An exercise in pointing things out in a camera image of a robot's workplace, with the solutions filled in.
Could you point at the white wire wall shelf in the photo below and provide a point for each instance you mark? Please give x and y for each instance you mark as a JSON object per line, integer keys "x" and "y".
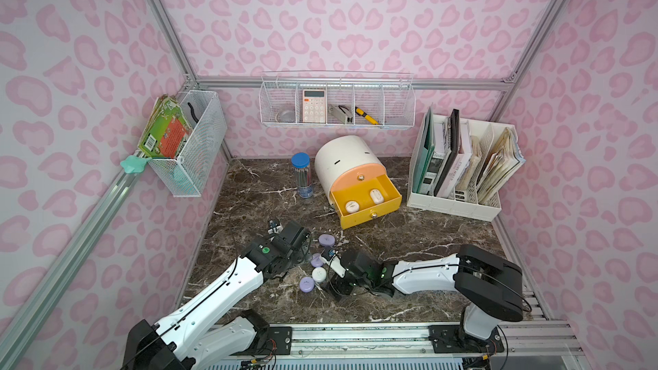
{"x": 390, "y": 99}

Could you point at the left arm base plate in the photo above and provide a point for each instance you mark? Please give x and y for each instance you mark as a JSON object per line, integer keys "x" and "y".
{"x": 276, "y": 338}

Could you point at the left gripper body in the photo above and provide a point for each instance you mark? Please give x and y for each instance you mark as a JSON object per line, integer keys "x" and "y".
{"x": 297, "y": 239}

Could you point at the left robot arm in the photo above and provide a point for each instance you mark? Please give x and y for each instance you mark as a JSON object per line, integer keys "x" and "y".
{"x": 189, "y": 337}

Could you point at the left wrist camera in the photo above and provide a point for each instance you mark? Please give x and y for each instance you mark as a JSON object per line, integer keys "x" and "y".
{"x": 274, "y": 227}

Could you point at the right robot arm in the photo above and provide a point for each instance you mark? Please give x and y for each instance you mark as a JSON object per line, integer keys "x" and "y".
{"x": 492, "y": 285}

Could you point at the green red booklet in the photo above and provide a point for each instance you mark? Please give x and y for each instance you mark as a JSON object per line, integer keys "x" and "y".
{"x": 167, "y": 130}

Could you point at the white earphone case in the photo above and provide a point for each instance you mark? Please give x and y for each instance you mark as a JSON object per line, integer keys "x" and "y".
{"x": 376, "y": 196}
{"x": 319, "y": 275}
{"x": 352, "y": 207}

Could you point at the purple earphone case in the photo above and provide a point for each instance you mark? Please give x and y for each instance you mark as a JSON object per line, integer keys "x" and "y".
{"x": 306, "y": 284}
{"x": 327, "y": 240}
{"x": 317, "y": 261}

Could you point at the white drawer cabinet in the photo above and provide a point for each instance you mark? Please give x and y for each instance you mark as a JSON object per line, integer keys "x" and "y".
{"x": 340, "y": 155}

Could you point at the white file organizer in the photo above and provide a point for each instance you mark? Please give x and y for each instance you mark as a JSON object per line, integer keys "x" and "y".
{"x": 459, "y": 165}

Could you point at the grey stapler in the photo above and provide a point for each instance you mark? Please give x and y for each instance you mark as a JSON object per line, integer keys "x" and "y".
{"x": 343, "y": 114}

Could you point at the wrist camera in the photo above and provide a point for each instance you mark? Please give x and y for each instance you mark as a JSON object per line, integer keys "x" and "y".
{"x": 274, "y": 227}
{"x": 331, "y": 258}

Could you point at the orange top drawer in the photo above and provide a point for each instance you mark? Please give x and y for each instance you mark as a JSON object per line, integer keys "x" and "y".
{"x": 356, "y": 175}

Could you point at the mint green wall hook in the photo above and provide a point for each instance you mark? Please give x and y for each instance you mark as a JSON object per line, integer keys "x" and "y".
{"x": 134, "y": 165}

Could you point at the white mesh wall basket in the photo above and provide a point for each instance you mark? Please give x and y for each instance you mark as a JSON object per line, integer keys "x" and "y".
{"x": 187, "y": 175}

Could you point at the pink white calculator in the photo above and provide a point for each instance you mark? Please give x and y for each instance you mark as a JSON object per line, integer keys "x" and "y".
{"x": 314, "y": 106}

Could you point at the clear tape roll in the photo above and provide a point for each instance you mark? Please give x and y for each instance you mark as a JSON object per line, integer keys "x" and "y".
{"x": 286, "y": 116}

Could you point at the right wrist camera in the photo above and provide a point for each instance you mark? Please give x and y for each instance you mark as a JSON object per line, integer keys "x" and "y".
{"x": 331, "y": 258}

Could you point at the yellow drawer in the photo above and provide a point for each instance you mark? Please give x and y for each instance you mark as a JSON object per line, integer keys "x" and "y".
{"x": 368, "y": 210}

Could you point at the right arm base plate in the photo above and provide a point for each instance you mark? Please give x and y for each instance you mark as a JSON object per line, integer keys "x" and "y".
{"x": 451, "y": 339}

